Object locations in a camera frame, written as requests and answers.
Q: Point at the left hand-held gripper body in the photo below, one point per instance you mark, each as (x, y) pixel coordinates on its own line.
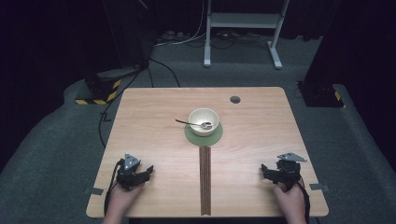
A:
(130, 177)

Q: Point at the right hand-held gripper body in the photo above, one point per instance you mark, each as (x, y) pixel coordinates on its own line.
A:
(288, 172)

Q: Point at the cream ceramic bowl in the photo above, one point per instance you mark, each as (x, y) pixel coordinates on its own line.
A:
(204, 121)

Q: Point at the grey tape strip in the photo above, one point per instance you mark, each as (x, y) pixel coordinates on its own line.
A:
(319, 187)
(94, 191)

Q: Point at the green round coaster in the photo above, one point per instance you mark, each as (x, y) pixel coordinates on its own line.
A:
(194, 140)

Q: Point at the metal spoon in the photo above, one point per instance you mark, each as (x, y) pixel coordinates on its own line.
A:
(199, 124)

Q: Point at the dark round table grommet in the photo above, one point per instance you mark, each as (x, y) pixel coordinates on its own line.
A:
(235, 99)

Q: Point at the black yellow striped stand base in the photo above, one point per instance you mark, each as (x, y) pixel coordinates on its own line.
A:
(102, 90)

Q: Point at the power strip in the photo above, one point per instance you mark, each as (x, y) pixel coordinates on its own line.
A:
(171, 35)

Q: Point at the white metal stand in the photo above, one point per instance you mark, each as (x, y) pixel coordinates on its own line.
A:
(244, 20)

